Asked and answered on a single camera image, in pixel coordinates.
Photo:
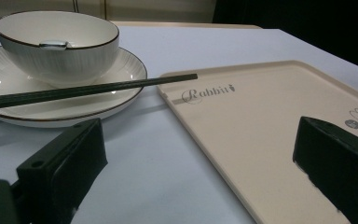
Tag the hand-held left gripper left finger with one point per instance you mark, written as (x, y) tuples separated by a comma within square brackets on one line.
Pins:
[(59, 168)]

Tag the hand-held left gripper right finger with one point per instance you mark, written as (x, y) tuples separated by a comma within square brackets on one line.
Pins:
[(338, 158)]

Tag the white ceramic plate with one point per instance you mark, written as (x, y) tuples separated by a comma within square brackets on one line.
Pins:
[(74, 105)]

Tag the black chopsticks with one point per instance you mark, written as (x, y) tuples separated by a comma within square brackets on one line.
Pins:
[(84, 90)]

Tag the beige plastic tray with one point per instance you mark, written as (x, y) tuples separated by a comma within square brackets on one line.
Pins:
[(261, 130)]

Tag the white ceramic bowl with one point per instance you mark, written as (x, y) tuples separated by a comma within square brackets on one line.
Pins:
[(62, 56)]

